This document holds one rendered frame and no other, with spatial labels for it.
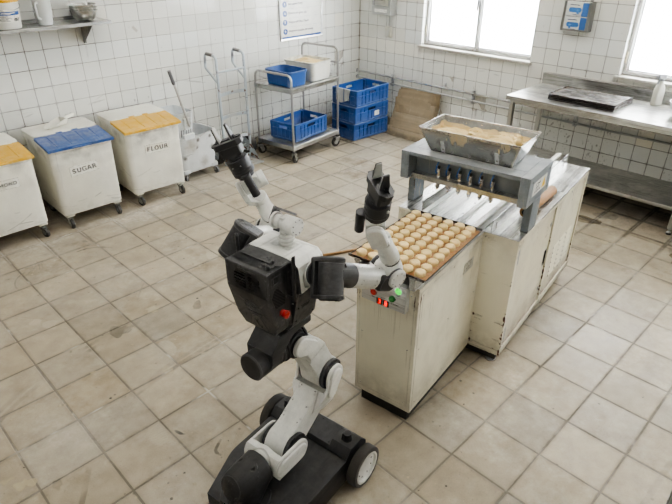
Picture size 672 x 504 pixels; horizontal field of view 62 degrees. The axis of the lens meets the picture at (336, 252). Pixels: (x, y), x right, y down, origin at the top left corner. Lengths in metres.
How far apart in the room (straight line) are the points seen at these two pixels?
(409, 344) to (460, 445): 0.60
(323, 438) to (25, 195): 3.28
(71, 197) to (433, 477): 3.69
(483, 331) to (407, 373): 0.71
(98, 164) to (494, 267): 3.43
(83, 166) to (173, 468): 2.95
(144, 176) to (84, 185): 0.55
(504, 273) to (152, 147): 3.42
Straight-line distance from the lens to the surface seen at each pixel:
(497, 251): 3.07
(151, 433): 3.13
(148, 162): 5.39
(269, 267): 1.89
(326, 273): 1.87
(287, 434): 2.51
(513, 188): 3.00
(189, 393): 3.28
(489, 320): 3.30
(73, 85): 5.70
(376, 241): 1.89
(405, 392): 2.90
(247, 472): 2.41
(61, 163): 5.07
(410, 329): 2.64
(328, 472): 2.61
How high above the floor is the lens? 2.21
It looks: 30 degrees down
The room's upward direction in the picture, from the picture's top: straight up
